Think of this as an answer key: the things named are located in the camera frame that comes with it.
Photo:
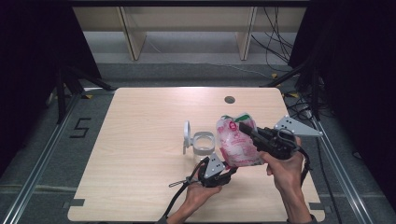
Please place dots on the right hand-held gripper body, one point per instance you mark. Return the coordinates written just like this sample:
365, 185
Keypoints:
274, 143

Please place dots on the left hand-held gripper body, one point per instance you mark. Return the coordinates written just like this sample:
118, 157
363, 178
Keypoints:
214, 166

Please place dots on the pink and white plastic bag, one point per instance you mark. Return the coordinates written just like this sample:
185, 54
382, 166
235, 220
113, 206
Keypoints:
233, 149

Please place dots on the clear container with white lid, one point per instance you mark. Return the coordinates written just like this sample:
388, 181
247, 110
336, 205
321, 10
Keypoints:
204, 144

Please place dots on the person's left hand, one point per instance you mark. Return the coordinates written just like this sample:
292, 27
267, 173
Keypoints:
199, 196

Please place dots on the person's right hand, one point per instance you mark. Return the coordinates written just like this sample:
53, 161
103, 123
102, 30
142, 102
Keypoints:
286, 174

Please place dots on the black metal stand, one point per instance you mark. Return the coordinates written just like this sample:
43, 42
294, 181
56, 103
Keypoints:
61, 93
315, 87

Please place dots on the black curtain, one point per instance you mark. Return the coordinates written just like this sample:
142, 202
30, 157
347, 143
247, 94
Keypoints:
358, 77
31, 77

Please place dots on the light wooden shelf unit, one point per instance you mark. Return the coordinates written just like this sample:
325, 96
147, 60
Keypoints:
186, 18

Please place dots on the metal floor rail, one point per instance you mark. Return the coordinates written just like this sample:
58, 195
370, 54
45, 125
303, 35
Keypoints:
339, 174
37, 171

